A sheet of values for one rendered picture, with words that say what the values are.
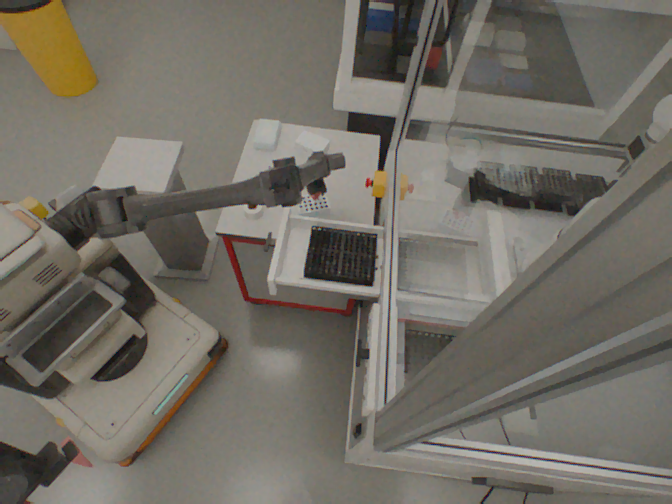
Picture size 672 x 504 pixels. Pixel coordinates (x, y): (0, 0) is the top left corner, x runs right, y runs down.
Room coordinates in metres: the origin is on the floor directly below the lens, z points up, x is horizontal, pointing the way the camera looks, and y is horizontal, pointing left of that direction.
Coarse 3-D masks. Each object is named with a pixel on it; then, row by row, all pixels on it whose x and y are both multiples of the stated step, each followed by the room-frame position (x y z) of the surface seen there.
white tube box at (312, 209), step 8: (304, 200) 0.90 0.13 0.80; (312, 200) 0.90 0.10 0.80; (320, 200) 0.90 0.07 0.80; (328, 200) 0.91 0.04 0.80; (296, 208) 0.87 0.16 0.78; (304, 208) 0.86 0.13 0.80; (312, 208) 0.87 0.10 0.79; (320, 208) 0.87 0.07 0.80; (328, 208) 0.87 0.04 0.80; (304, 216) 0.83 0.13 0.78; (312, 216) 0.85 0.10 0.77
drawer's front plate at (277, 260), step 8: (288, 208) 0.75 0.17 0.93; (288, 216) 0.73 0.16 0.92; (288, 224) 0.72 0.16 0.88; (280, 232) 0.65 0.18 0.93; (288, 232) 0.71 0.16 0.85; (280, 240) 0.62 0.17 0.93; (280, 248) 0.60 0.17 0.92; (280, 256) 0.59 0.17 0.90; (272, 264) 0.54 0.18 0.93; (280, 264) 0.57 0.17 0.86; (272, 272) 0.51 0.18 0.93; (280, 272) 0.56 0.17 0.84; (272, 280) 0.49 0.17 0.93; (272, 288) 0.48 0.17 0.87
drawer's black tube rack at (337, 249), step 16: (320, 240) 0.66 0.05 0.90; (336, 240) 0.67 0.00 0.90; (352, 240) 0.69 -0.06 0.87; (368, 240) 0.70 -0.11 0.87; (320, 256) 0.62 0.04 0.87; (336, 256) 0.61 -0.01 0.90; (352, 256) 0.61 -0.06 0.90; (368, 256) 0.62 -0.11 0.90; (320, 272) 0.54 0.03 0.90; (336, 272) 0.55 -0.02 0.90; (352, 272) 0.56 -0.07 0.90; (368, 272) 0.56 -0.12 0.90
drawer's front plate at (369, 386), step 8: (376, 304) 0.45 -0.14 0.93; (376, 312) 0.42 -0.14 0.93; (376, 320) 0.40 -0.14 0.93; (376, 328) 0.37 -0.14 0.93; (376, 336) 0.35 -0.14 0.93; (376, 344) 0.33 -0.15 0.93; (376, 352) 0.31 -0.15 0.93; (368, 360) 0.29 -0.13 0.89; (376, 360) 0.29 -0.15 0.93; (368, 368) 0.27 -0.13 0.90; (368, 376) 0.24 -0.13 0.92; (368, 384) 0.22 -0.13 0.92; (368, 392) 0.20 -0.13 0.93; (368, 400) 0.18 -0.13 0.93; (368, 408) 0.16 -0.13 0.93
